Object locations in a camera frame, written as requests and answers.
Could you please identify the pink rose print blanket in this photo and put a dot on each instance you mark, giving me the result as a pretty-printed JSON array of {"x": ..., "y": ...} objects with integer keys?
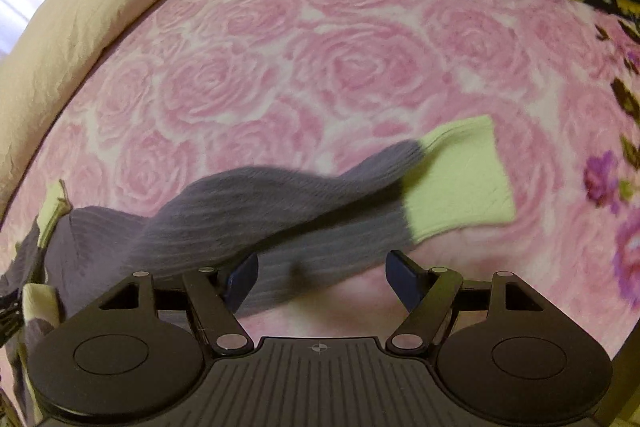
[{"x": 300, "y": 32}]

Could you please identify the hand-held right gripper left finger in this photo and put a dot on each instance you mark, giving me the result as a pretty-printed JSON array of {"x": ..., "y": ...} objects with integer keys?
[{"x": 244, "y": 276}]

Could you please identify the grey sweater with yellow cuffs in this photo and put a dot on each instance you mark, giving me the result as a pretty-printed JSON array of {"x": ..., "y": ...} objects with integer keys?
[{"x": 300, "y": 207}]

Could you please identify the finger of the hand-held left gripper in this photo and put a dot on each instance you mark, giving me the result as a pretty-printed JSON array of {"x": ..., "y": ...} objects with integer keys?
[{"x": 7, "y": 318}]

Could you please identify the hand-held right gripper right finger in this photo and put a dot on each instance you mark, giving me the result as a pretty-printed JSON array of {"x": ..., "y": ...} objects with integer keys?
[{"x": 400, "y": 276}]

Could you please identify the beige quilt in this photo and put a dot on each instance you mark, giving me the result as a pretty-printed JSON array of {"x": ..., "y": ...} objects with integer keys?
[{"x": 75, "y": 32}]

